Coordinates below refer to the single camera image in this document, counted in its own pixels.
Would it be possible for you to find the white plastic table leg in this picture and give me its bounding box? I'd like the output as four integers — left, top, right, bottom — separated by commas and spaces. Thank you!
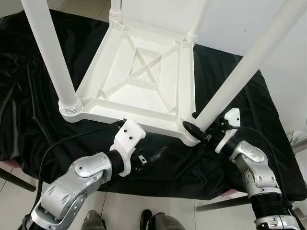
22, 0, 83, 115
194, 0, 307, 132
186, 0, 212, 41
109, 0, 123, 24

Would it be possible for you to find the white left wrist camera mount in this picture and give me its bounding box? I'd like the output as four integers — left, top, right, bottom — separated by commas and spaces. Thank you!
109, 120, 146, 177

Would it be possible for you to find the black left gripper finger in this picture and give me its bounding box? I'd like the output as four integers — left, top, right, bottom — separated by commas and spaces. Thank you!
145, 146, 169, 166

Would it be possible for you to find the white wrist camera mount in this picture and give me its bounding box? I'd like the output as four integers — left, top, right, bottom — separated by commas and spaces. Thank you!
215, 108, 240, 154
109, 120, 146, 177

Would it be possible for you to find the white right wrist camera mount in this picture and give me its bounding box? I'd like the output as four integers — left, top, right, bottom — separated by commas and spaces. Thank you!
215, 108, 240, 154

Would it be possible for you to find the grey robot foot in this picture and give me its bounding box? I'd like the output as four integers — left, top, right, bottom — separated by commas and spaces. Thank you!
82, 210, 106, 230
140, 209, 185, 230

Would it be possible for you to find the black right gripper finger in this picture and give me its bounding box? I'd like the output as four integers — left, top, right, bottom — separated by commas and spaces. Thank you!
183, 121, 207, 140

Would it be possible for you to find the white plastic children table top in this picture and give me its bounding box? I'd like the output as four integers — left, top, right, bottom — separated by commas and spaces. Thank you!
60, 20, 200, 147

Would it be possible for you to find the grey left robot foot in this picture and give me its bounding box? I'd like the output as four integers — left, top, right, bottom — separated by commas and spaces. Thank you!
82, 210, 106, 230

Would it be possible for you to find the grey right robot foot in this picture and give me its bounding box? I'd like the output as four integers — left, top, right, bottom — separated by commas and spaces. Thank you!
140, 209, 185, 230

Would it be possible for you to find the black table cloth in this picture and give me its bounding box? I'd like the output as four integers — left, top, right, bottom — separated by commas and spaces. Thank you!
0, 10, 307, 202

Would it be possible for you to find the black metal table bar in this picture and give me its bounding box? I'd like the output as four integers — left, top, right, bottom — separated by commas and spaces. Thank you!
0, 168, 36, 192
196, 196, 250, 212

